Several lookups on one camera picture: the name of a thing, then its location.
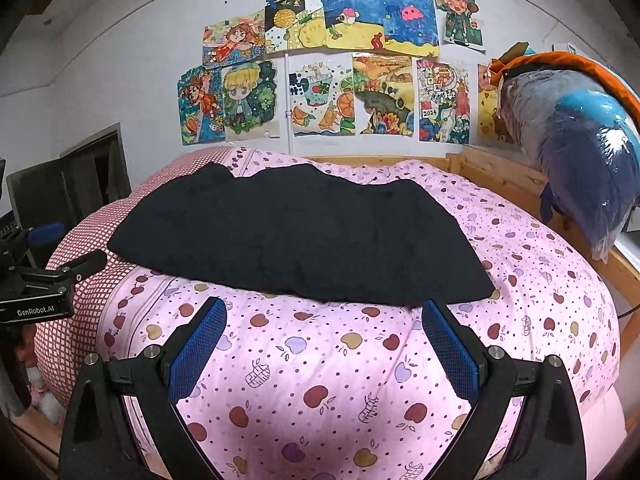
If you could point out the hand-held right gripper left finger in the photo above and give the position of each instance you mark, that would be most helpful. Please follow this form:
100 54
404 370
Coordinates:
197 347

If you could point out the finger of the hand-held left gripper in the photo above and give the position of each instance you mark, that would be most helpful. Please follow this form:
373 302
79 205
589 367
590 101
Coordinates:
75 266
46 232

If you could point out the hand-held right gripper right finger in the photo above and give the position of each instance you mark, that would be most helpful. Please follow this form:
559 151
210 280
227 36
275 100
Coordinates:
452 347

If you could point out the black padded jacket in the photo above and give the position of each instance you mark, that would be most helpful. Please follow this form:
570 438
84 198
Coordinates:
300 230

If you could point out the red checked bed sheet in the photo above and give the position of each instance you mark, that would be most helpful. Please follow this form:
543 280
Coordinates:
75 240

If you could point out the dark cabinet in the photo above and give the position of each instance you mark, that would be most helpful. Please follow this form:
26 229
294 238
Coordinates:
75 180

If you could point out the pink apple print quilt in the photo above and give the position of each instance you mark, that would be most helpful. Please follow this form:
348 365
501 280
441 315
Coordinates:
350 370

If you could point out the clear bag of folded bedding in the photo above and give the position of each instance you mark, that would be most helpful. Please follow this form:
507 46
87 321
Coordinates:
575 150

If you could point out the wooden bed frame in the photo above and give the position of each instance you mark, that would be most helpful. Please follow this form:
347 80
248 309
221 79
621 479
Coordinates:
480 166

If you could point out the group of colourful wall drawings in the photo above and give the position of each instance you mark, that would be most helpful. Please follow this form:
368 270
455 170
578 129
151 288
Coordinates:
350 90

